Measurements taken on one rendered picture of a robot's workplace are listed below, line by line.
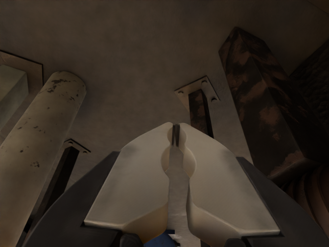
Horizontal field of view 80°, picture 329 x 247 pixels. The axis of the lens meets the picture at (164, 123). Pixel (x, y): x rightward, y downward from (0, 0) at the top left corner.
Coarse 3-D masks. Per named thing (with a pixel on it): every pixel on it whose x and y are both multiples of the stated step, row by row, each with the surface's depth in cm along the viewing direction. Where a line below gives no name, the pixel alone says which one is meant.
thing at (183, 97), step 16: (208, 80) 64; (192, 96) 66; (208, 96) 69; (192, 112) 61; (208, 112) 63; (208, 128) 55; (64, 144) 92; (64, 160) 88; (64, 176) 84; (48, 192) 79; (48, 208) 74; (32, 224) 72
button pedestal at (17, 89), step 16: (0, 64) 61; (16, 64) 61; (32, 64) 61; (0, 80) 57; (16, 80) 59; (32, 80) 66; (0, 96) 54; (16, 96) 61; (32, 96) 71; (0, 112) 55; (0, 128) 58
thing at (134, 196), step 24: (144, 144) 10; (168, 144) 10; (120, 168) 9; (144, 168) 9; (120, 192) 7; (144, 192) 7; (168, 192) 7; (96, 216) 6; (120, 216) 6; (144, 216) 7; (144, 240) 7
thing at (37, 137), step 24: (48, 96) 55; (72, 96) 60; (24, 120) 49; (48, 120) 50; (72, 120) 59; (24, 144) 44; (48, 144) 48; (0, 168) 40; (24, 168) 42; (48, 168) 47; (0, 192) 37; (24, 192) 40; (0, 216) 35; (24, 216) 40; (0, 240) 34
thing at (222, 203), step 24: (192, 144) 10; (216, 144) 10; (192, 168) 10; (216, 168) 9; (240, 168) 9; (192, 192) 8; (216, 192) 8; (240, 192) 8; (192, 216) 7; (216, 216) 7; (240, 216) 7; (264, 216) 7; (216, 240) 7
